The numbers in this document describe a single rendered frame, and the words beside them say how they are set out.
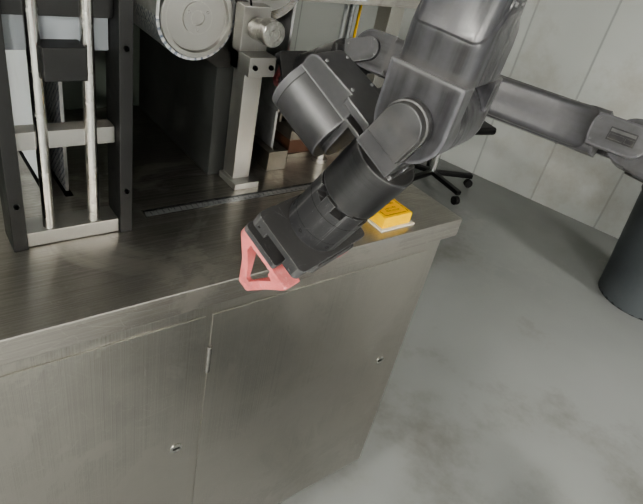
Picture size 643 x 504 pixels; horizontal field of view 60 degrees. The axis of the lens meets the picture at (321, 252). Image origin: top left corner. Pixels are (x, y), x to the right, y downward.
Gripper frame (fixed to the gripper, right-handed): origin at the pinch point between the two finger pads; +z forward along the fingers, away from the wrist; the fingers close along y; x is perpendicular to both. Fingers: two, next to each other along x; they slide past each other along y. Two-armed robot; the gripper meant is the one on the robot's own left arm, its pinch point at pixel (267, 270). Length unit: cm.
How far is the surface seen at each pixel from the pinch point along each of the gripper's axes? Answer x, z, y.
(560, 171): 21, 81, -304
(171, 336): -3.4, 30.8, -4.3
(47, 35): -38.3, 7.1, 0.4
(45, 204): -26.5, 24.9, 3.3
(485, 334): 52, 91, -155
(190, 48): -38.9, 12.7, -24.9
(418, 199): 0, 17, -58
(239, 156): -24.3, 24.4, -31.5
